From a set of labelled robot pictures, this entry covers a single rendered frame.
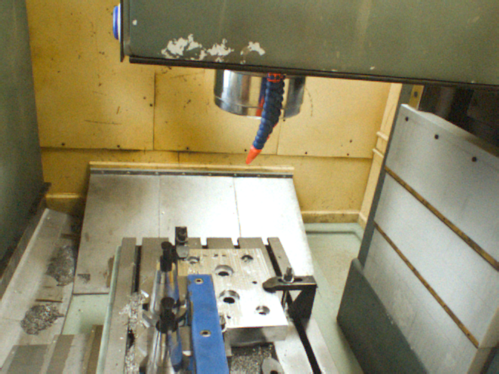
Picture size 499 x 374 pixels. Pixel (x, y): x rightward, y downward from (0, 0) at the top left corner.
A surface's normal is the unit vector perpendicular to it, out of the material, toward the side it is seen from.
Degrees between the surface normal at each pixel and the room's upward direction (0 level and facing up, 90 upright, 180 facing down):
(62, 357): 8
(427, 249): 90
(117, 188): 24
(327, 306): 0
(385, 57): 90
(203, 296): 0
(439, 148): 90
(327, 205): 90
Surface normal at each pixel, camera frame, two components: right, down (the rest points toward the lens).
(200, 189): 0.17, -0.65
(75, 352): 0.08, -0.95
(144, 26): 0.18, 0.44
